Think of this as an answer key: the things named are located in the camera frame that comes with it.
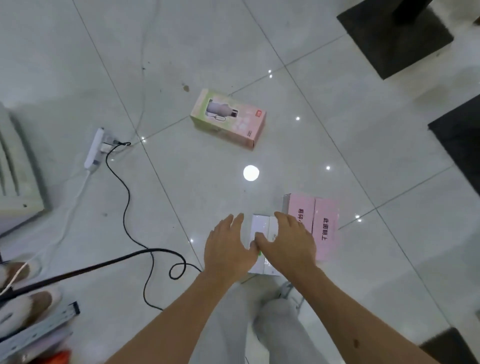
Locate person's left hand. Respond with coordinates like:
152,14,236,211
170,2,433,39
203,212,260,286

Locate person's right hand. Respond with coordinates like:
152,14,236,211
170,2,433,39
254,211,320,280

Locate pink peach juice carton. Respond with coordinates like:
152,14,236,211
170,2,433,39
281,193,340,262

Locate white coconut water box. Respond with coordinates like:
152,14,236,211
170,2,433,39
241,214,282,278

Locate pink green bottle box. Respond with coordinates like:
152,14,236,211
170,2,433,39
189,88,268,151

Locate person's left forearm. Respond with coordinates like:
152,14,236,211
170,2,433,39
104,269,241,364

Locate person's right forearm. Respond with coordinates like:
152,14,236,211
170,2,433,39
288,264,440,364

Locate person's grey shoe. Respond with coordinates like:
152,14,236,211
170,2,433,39
275,281,305,312

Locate person's grey trousers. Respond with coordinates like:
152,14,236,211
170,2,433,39
194,277,327,364

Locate white power strip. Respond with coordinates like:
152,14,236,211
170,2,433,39
83,127,121,172

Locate red yellow snack bag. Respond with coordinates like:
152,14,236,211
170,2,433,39
52,348,74,364

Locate brown fur-lined boot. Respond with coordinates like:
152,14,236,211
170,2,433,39
0,260,42,290
0,288,63,338

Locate white display fridge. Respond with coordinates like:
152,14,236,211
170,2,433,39
0,104,52,237

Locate black cable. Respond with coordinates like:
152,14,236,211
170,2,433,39
0,141,205,312

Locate white cable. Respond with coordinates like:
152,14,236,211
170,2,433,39
0,168,93,295

